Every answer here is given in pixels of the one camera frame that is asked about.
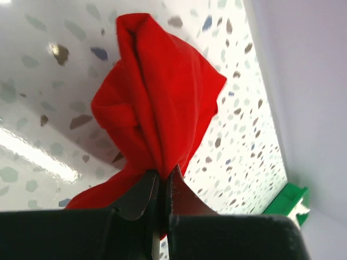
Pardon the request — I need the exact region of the green plastic bin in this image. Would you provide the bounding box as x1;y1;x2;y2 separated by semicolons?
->
263;183;311;225

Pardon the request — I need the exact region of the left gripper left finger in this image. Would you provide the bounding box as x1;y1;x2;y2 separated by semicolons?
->
1;171;160;259

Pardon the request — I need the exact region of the white t-shirt in bin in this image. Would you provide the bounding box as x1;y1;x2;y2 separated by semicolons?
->
287;198;310;228

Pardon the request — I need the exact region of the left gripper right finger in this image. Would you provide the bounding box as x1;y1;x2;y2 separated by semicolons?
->
166;166;310;260

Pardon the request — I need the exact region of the red t-shirt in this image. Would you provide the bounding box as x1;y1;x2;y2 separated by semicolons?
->
66;13;227;210

